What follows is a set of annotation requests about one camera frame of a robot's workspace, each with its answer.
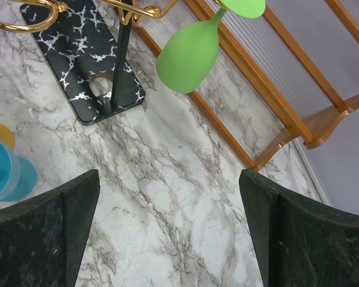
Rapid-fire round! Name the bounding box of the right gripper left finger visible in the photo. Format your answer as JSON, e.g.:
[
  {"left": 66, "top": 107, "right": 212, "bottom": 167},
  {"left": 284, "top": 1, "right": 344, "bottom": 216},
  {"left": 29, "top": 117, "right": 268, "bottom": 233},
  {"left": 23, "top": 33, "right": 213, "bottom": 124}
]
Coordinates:
[{"left": 0, "top": 169, "right": 101, "bottom": 286}]

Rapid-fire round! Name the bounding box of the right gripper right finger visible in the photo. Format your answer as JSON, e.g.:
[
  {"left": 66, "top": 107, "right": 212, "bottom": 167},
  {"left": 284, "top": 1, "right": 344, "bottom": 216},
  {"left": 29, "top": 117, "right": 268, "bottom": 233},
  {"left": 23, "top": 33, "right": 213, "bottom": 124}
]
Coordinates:
[{"left": 239, "top": 169, "right": 359, "bottom": 286}]

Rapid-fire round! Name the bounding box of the blue plastic wine glass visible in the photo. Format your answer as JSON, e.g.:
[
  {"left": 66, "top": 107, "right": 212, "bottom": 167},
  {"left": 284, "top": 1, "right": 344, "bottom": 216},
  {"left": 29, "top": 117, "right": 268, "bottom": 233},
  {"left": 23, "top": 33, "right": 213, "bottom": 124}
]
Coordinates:
[{"left": 0, "top": 141, "right": 38, "bottom": 202}]

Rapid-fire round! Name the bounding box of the yellow plastic wine glass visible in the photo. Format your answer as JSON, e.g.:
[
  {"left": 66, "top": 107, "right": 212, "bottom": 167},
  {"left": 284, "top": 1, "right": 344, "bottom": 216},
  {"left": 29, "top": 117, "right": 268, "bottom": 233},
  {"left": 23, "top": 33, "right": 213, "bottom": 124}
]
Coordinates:
[{"left": 0, "top": 124, "right": 16, "bottom": 150}]

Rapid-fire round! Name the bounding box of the green plastic wine glass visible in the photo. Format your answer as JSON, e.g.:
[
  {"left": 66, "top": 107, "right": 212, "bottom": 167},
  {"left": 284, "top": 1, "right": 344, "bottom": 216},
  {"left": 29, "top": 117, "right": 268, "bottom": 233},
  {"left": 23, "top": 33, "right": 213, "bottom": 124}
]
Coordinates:
[{"left": 156, "top": 0, "right": 266, "bottom": 93}]

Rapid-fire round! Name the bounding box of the orange wooden shelf rack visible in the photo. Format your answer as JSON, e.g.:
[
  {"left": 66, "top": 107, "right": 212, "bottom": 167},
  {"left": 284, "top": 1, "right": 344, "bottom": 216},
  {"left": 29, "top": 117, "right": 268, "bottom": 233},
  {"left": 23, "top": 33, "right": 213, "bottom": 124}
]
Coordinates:
[{"left": 134, "top": 1, "right": 359, "bottom": 170}]

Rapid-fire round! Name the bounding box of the gold wine glass rack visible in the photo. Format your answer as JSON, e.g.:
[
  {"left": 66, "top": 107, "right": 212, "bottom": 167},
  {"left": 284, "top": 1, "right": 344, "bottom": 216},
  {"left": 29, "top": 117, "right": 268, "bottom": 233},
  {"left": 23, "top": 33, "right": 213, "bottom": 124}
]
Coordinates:
[{"left": 0, "top": 1, "right": 176, "bottom": 126}]

